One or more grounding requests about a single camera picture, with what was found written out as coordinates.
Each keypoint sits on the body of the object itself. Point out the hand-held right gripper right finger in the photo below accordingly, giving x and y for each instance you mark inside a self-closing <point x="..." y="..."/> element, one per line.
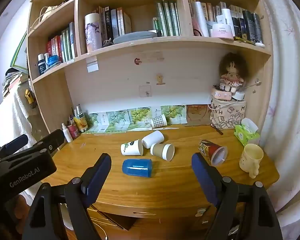
<point x="202" y="173"/>

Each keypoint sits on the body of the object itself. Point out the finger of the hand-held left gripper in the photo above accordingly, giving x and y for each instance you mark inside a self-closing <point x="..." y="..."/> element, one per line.
<point x="52" y="138"/>
<point x="16" y="142"/>

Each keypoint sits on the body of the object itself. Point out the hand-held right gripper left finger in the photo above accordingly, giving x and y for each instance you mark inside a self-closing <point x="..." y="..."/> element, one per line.
<point x="100" y="175"/>

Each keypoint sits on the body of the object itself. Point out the red patterned cup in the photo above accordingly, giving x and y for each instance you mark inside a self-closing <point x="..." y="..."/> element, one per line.
<point x="211" y="151"/>

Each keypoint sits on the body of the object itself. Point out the blue plastic cup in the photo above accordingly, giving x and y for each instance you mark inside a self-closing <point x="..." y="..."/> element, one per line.
<point x="137" y="168"/>

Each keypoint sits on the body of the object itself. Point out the white leaf print paper cup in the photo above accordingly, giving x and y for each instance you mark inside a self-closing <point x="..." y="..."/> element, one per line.
<point x="132" y="147"/>

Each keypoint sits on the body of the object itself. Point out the brown paper cup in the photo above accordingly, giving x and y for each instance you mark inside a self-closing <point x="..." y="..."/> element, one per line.
<point x="162" y="151"/>

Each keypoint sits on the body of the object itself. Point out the plain white paper cup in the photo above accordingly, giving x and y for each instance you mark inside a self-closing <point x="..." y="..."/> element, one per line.
<point x="152" y="138"/>

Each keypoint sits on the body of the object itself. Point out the checkered paper cup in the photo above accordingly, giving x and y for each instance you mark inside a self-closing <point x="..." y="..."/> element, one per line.
<point x="158" y="121"/>

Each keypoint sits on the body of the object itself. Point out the white spray bottle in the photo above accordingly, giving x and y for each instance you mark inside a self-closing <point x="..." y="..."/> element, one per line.
<point x="67" y="133"/>

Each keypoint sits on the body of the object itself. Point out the red pen holder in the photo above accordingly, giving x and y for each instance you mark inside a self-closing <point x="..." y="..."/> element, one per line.
<point x="73" y="131"/>

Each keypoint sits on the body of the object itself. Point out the white cloth cover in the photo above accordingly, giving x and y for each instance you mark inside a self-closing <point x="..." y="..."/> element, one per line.
<point x="12" y="120"/>

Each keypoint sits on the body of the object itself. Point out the yellow label bottle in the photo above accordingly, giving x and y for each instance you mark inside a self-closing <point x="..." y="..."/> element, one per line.
<point x="80" y="123"/>

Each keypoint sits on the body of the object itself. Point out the black pen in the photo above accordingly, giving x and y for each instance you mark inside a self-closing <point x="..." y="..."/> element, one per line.
<point x="216" y="128"/>

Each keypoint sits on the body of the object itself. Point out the yellow toy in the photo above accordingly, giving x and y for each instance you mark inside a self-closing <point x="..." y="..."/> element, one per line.
<point x="29" y="96"/>

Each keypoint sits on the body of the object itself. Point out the grape print card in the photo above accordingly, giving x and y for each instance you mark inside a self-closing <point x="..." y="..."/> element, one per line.
<point x="173" y="113"/>
<point x="98" y="122"/>
<point x="117" y="121"/>
<point x="138" y="117"/>

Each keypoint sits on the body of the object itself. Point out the cream ceramic mug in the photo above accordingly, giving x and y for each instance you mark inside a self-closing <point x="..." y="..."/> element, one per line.
<point x="250" y="160"/>

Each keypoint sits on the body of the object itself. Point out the green tissue pack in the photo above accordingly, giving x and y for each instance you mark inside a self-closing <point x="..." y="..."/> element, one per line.
<point x="246" y="135"/>

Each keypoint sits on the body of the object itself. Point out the brown print card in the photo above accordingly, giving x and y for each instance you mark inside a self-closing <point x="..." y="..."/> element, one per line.
<point x="197" y="115"/>

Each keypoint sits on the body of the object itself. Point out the letter print storage box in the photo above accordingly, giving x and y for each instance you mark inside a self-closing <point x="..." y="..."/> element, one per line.
<point x="227" y="115"/>

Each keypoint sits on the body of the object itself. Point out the dark small bottle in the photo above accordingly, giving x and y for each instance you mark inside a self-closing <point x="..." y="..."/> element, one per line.
<point x="41" y="65"/>

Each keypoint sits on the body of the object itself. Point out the blue jar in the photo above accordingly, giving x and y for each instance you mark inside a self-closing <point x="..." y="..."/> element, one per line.
<point x="54" y="60"/>

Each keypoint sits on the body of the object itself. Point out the pink dotted box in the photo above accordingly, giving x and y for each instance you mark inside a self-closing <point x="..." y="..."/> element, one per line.
<point x="222" y="93"/>

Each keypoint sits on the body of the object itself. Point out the white paper label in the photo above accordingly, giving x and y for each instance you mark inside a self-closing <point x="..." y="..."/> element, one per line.
<point x="92" y="65"/>

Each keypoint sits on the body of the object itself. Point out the green framed picture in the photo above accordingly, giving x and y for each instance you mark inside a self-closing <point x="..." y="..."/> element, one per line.
<point x="20" y="52"/>

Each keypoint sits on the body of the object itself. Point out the row of red green books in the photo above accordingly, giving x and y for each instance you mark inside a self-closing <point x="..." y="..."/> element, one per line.
<point x="62" y="45"/>

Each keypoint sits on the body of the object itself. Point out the curly hair doll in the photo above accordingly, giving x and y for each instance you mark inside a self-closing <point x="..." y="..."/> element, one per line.
<point x="232" y="72"/>

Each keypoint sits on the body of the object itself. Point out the white floral thermos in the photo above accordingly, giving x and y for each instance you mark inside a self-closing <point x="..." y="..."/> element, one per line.
<point x="93" y="32"/>

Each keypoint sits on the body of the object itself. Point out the white floral curtain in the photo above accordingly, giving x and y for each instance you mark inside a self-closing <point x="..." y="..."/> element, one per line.
<point x="287" y="92"/>

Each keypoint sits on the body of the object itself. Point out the grey oval case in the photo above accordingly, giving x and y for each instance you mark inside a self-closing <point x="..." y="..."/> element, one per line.
<point x="135" y="37"/>

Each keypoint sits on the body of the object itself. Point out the row of dark books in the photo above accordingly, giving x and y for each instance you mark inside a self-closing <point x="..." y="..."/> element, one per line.
<point x="115" y="22"/>

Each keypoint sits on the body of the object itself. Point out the wooden bookshelf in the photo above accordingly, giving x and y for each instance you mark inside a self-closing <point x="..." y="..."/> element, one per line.
<point x="170" y="43"/>

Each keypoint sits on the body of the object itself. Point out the pink cosmetic jar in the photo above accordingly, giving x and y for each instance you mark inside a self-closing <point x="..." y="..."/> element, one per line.
<point x="222" y="31"/>

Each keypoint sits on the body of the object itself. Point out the row of black white books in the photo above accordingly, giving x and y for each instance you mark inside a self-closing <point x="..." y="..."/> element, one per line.
<point x="247" y="25"/>

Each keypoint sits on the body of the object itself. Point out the white paper roll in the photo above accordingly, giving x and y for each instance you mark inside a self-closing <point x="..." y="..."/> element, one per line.
<point x="200" y="17"/>

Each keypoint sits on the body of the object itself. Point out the white cosmetic bottle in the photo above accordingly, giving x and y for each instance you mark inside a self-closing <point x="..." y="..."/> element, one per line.
<point x="227" y="17"/>

